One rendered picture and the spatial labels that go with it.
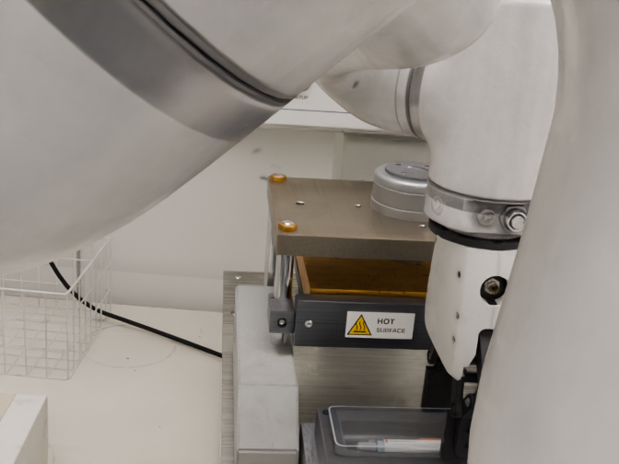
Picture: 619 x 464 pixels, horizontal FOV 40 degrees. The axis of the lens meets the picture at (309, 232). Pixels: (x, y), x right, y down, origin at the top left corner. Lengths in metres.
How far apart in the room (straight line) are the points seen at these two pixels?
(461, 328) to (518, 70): 0.17
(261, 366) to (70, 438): 0.42
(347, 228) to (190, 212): 0.67
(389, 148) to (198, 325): 0.53
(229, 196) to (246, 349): 0.64
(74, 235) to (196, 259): 1.27
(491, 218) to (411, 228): 0.21
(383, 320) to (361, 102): 0.24
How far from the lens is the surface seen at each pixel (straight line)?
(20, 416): 0.99
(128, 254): 1.44
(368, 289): 0.77
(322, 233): 0.74
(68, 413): 1.16
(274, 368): 0.74
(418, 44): 0.43
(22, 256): 0.16
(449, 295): 0.60
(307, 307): 0.74
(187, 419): 1.14
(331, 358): 0.92
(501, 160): 0.56
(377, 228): 0.77
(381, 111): 0.60
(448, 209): 0.58
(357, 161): 0.98
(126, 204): 0.15
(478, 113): 0.56
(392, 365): 0.92
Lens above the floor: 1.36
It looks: 19 degrees down
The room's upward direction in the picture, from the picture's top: 5 degrees clockwise
